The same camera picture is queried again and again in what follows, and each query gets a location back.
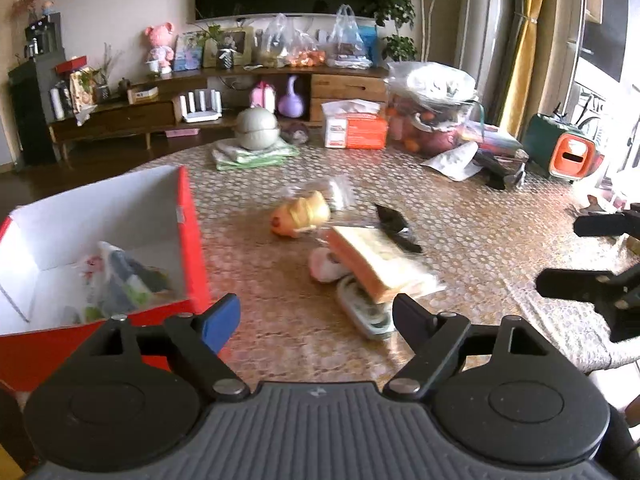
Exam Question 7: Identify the clear plastic shopping bag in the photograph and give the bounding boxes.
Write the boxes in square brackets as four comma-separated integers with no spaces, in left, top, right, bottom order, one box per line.
[326,4,372,70]

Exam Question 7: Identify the long wooden sideboard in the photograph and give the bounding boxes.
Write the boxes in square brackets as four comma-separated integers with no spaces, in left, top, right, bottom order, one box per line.
[49,66,387,158]

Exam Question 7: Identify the bag of oranges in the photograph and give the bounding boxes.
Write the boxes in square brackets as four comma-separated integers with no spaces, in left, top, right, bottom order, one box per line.
[257,13,326,68]

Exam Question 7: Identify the red lidded gift bag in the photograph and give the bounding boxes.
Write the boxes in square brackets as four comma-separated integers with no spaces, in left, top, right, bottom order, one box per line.
[50,55,96,126]

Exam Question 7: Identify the grey-green round ceramic pot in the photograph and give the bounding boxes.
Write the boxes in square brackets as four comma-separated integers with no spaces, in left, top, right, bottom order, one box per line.
[233,107,280,151]

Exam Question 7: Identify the wooden picture frame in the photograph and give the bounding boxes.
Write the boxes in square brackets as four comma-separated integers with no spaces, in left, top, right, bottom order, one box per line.
[202,26,255,68]

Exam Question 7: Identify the orange white tissue box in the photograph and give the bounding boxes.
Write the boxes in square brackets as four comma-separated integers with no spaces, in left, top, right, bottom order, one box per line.
[321,99,388,150]

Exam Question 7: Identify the black clip object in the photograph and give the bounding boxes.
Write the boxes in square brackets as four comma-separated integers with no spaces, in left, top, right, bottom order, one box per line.
[474,150,526,191]

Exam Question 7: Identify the pink white small bag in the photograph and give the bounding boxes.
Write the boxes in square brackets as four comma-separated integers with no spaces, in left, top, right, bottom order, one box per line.
[250,80,277,114]

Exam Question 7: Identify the purple gourd-shaped bottle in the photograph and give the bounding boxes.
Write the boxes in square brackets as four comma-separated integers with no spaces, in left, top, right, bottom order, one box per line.
[278,75,305,118]

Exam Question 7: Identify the white correction tape dispenser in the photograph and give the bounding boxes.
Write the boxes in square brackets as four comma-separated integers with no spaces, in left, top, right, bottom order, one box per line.
[336,274,396,340]

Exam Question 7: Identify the red cardboard box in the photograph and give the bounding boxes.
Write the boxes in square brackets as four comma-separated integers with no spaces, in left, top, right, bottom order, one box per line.
[1,166,212,392]

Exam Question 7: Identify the bagged marker pens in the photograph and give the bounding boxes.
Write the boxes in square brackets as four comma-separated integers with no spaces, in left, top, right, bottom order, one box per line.
[76,242,176,323]

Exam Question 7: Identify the yellow curtain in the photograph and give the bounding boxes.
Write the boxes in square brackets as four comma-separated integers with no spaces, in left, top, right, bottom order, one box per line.
[499,0,544,136]

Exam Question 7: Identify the clear bag of cotton swabs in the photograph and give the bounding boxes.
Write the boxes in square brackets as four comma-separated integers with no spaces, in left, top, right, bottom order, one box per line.
[281,174,355,211]

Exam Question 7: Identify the folded green white cloth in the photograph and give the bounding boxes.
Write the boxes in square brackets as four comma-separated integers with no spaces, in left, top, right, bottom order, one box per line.
[212,139,299,171]

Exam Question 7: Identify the green orange pet carrier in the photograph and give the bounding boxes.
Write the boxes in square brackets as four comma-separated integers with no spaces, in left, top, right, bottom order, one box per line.
[521,114,604,181]

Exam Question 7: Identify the black packet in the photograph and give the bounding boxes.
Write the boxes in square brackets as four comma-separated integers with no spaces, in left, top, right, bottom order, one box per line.
[375,204,422,254]

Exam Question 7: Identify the yellow hotdog plush toy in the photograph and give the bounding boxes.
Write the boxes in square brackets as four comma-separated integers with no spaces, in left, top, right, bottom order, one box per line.
[270,191,331,238]

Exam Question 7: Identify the bagged toast bread slice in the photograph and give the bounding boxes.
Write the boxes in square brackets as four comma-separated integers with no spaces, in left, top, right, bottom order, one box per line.
[326,226,445,304]

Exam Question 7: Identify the black cabinet with coffee machine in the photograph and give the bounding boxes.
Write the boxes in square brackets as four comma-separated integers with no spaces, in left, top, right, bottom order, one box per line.
[9,12,66,166]

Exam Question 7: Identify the pink bear plush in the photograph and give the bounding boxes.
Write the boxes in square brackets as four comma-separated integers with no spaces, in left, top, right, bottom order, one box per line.
[144,22,175,76]

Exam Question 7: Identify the white wifi router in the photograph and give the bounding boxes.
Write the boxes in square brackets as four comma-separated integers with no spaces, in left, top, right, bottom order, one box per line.
[179,89,222,124]

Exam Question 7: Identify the large clear bag of goods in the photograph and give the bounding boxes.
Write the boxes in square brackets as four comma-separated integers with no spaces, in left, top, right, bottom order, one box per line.
[385,61,485,158]

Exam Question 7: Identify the white paper pouch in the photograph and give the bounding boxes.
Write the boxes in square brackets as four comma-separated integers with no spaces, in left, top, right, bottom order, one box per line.
[422,141,483,182]

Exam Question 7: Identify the small cardboard box on sideboard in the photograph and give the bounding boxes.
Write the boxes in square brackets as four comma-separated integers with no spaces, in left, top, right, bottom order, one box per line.
[127,84,160,105]

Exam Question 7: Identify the green indoor tree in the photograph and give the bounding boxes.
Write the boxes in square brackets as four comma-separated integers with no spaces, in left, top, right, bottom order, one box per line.
[373,0,437,62]

